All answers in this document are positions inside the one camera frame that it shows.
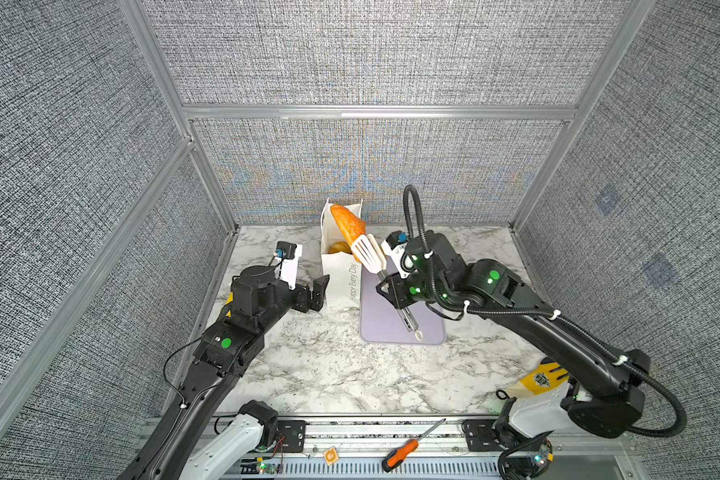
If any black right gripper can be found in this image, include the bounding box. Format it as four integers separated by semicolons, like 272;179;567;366
374;269;455;309

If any white printed paper bag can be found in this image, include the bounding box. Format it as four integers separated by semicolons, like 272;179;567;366
320;199;362;309

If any small striped croissant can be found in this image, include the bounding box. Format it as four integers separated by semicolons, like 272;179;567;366
328;241;352;254

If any dark orange triangular pastry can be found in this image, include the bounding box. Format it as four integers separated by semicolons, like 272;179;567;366
330;204;366;248

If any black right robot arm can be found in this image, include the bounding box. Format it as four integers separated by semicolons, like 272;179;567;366
377;185;688;438

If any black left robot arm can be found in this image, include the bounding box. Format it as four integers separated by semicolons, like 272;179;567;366
119;265;330;479

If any lilac plastic tray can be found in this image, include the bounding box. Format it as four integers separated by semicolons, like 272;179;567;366
359;269;446;345

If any yellow plastic tool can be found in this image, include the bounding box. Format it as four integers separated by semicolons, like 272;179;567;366
222;292;234;317

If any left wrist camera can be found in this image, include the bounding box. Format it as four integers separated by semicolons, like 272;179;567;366
273;241;303;291

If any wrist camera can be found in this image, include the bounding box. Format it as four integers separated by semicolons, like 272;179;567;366
381;230;410;279
273;241;303;291

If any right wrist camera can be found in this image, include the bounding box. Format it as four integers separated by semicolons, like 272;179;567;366
381;230;410;279

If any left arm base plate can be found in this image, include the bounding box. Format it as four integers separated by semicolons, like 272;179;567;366
256;420;307;455

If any aluminium front rail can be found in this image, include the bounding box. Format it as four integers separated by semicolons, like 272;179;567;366
219;414;648;479

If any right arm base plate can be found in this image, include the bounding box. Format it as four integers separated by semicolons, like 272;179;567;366
461;417;529;452

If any orange handled screwdriver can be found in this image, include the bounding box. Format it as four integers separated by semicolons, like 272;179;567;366
381;418;446;473

